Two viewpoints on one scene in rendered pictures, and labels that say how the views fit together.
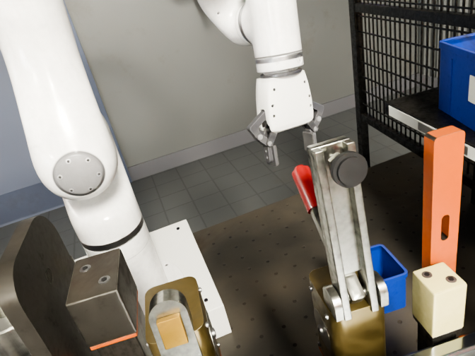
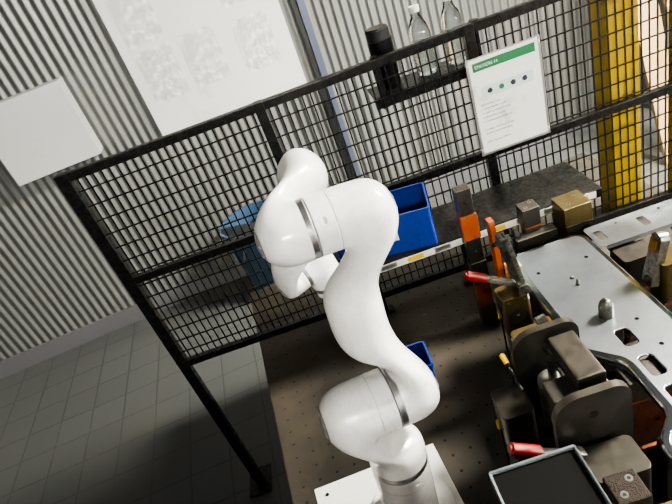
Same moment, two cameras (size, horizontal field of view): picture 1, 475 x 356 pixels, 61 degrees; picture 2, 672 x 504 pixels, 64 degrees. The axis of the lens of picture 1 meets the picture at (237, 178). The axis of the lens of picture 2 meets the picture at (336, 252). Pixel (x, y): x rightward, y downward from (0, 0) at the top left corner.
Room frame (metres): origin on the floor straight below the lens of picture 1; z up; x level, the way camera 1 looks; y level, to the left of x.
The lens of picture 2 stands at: (0.50, 0.97, 1.94)
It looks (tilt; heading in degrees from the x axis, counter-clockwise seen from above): 31 degrees down; 280
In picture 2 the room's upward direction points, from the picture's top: 21 degrees counter-clockwise
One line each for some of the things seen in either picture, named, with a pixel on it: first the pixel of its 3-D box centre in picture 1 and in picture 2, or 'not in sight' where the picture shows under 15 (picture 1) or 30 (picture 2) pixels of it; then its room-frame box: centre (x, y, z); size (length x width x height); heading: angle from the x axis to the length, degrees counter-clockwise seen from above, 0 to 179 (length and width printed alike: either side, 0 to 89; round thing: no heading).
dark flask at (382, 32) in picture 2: not in sight; (383, 57); (0.43, -0.72, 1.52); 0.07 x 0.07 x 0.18
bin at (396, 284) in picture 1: (370, 282); (415, 367); (0.60, -0.22, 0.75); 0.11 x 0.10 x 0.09; 96
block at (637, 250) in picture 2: not in sight; (640, 290); (-0.05, -0.20, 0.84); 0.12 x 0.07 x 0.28; 6
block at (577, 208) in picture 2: not in sight; (575, 250); (0.05, -0.39, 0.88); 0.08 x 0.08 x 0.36; 6
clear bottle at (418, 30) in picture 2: not in sight; (420, 40); (0.32, -0.73, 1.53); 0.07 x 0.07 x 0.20
